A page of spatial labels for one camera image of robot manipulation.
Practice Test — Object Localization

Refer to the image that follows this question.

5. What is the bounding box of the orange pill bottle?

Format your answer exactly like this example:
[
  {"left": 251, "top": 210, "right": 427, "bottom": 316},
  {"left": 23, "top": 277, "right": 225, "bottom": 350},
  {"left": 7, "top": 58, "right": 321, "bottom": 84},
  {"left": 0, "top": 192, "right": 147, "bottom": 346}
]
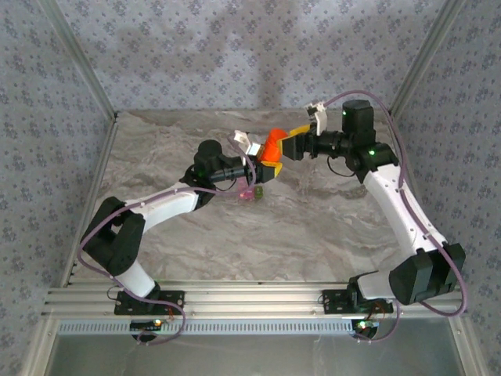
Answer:
[{"left": 260, "top": 135, "right": 283, "bottom": 164}]

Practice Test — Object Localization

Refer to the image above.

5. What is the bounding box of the pink pill container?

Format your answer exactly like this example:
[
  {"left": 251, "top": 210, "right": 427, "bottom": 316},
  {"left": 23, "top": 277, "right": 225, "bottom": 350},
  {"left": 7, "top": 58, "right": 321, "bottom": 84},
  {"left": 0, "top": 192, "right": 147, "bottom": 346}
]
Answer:
[{"left": 236, "top": 180, "right": 255, "bottom": 203}]

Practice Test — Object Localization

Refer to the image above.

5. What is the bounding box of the floral fabric backdrop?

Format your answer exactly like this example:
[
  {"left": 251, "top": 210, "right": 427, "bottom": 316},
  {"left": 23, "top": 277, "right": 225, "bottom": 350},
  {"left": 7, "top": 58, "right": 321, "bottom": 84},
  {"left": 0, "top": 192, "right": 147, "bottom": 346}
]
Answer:
[{"left": 0, "top": 0, "right": 501, "bottom": 376}]

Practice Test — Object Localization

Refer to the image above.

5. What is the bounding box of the small circuit board with LED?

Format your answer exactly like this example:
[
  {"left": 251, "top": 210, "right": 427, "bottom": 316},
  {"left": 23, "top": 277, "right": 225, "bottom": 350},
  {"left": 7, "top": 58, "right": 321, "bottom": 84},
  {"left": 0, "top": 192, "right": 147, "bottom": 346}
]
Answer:
[
  {"left": 130, "top": 319, "right": 164, "bottom": 331},
  {"left": 351, "top": 319, "right": 380, "bottom": 332}
]

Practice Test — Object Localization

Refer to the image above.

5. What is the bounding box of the grey metal sheet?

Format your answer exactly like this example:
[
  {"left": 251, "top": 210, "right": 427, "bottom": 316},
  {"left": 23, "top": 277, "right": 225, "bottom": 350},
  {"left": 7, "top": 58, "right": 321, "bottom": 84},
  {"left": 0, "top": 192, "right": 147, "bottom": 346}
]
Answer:
[{"left": 42, "top": 317, "right": 467, "bottom": 376}]

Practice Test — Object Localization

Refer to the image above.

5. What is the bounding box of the aluminium frame post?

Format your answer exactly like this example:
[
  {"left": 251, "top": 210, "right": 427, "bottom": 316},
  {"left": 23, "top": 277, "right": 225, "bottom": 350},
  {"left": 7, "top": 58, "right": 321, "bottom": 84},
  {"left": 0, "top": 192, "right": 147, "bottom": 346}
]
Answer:
[
  {"left": 387, "top": 0, "right": 467, "bottom": 118},
  {"left": 38, "top": 0, "right": 119, "bottom": 118}
]

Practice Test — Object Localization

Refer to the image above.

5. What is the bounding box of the aluminium table side rail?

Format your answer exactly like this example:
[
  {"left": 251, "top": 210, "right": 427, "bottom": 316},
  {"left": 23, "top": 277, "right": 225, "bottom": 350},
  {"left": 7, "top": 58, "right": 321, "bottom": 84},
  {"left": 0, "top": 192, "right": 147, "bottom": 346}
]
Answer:
[
  {"left": 60, "top": 113, "right": 121, "bottom": 287},
  {"left": 387, "top": 111, "right": 447, "bottom": 285}
]

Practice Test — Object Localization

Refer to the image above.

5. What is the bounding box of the aluminium mounting rail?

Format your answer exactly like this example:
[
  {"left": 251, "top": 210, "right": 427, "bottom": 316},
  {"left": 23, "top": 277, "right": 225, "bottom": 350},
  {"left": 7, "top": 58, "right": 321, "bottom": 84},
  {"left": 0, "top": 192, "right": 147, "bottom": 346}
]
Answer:
[{"left": 41, "top": 280, "right": 469, "bottom": 316}]

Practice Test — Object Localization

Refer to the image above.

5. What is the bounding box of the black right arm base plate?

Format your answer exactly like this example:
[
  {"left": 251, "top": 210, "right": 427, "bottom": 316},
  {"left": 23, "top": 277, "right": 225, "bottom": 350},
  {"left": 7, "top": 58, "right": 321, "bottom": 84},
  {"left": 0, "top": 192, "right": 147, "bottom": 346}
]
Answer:
[{"left": 321, "top": 288, "right": 395, "bottom": 316}]

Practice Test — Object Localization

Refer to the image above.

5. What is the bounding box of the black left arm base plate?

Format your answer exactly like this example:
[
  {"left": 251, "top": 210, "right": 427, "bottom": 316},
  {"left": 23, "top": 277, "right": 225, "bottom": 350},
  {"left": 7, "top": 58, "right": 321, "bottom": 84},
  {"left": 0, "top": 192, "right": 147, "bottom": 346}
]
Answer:
[{"left": 114, "top": 289, "right": 186, "bottom": 316}]

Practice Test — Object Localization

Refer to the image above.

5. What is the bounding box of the slotted grey cable duct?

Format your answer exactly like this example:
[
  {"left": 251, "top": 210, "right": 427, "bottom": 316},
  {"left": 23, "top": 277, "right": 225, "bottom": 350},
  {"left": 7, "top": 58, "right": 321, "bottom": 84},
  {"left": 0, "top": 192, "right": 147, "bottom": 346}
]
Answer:
[{"left": 57, "top": 319, "right": 353, "bottom": 336}]

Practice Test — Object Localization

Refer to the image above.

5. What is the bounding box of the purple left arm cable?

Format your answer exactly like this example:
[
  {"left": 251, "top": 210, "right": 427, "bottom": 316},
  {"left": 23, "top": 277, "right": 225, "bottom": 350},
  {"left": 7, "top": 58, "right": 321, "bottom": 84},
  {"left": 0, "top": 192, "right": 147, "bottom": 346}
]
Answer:
[{"left": 76, "top": 135, "right": 258, "bottom": 346}]

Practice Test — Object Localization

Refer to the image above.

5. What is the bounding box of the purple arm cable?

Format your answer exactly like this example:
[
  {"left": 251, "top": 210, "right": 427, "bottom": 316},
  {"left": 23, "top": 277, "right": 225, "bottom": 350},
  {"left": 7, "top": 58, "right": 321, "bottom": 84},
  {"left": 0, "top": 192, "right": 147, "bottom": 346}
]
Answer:
[
  {"left": 324, "top": 89, "right": 470, "bottom": 345},
  {"left": 76, "top": 135, "right": 258, "bottom": 346}
]

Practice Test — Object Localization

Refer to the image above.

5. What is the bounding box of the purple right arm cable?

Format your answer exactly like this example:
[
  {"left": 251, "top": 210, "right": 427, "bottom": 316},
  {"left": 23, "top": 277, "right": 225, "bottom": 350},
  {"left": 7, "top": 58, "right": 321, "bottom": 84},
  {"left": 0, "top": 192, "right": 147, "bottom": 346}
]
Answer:
[{"left": 324, "top": 89, "right": 470, "bottom": 345}]

